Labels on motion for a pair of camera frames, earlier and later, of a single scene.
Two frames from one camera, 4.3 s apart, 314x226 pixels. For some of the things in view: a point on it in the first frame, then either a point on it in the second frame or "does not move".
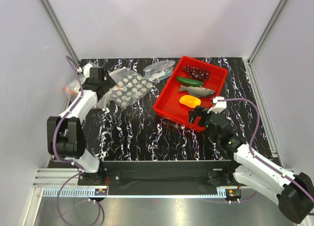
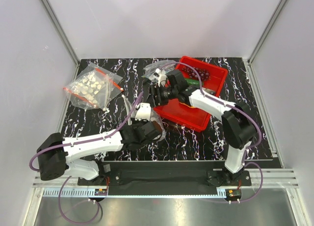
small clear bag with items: [156, 72] does not move
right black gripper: [198, 111] to [150, 99]
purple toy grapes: [196, 73] does not move
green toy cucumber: [189, 82] does not move
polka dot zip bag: [129, 87] to [131, 114]
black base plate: [162, 177] does not move
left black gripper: [109, 83] to [144, 122]
